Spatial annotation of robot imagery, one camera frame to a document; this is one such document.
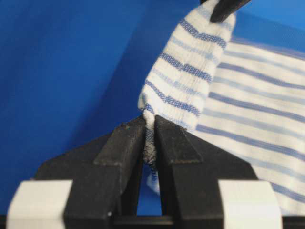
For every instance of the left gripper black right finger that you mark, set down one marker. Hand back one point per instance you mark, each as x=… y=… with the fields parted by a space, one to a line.
x=205 y=187

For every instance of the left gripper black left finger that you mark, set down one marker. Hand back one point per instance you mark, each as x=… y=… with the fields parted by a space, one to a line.
x=81 y=188

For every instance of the white blue-striped towel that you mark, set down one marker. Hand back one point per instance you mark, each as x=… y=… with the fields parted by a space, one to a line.
x=241 y=98

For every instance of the blue table cloth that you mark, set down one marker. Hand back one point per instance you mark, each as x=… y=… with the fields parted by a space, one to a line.
x=72 y=70

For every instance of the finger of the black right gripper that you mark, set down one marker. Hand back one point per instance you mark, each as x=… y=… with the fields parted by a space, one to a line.
x=224 y=8

